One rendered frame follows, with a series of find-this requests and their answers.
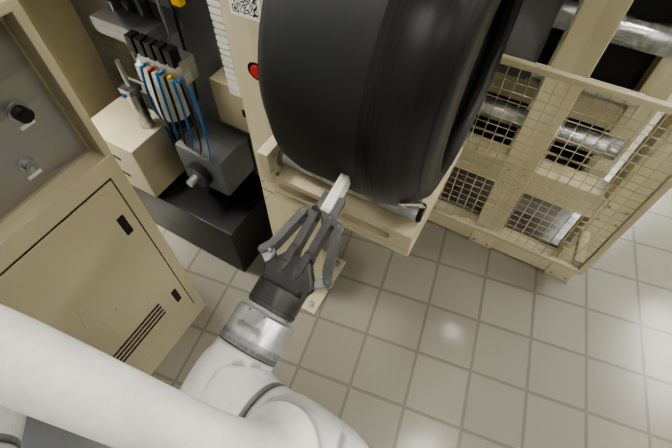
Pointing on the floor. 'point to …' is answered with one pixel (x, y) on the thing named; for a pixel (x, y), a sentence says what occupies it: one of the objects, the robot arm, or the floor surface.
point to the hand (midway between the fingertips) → (336, 196)
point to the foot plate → (321, 290)
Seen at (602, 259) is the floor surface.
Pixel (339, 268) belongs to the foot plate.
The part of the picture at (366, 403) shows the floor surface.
